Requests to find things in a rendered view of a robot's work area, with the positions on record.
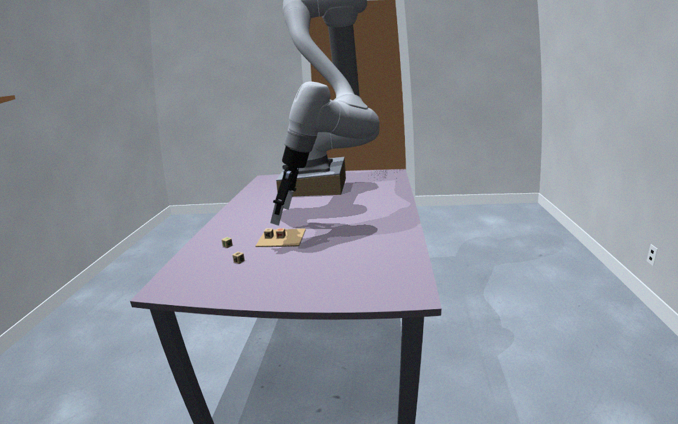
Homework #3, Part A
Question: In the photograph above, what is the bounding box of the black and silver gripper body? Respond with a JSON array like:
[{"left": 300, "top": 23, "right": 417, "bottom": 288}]
[{"left": 282, "top": 146, "right": 309, "bottom": 181}]

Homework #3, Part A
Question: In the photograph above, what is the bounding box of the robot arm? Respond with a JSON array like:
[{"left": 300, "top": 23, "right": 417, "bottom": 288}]
[{"left": 282, "top": 0, "right": 380, "bottom": 174}]

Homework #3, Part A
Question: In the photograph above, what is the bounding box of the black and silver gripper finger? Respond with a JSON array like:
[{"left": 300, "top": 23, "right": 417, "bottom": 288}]
[
  {"left": 270, "top": 170, "right": 297, "bottom": 226},
  {"left": 284, "top": 168, "right": 299, "bottom": 210}
]

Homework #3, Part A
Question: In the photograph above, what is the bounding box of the tan square mat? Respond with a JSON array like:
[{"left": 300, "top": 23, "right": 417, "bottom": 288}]
[{"left": 255, "top": 228, "right": 305, "bottom": 247}]

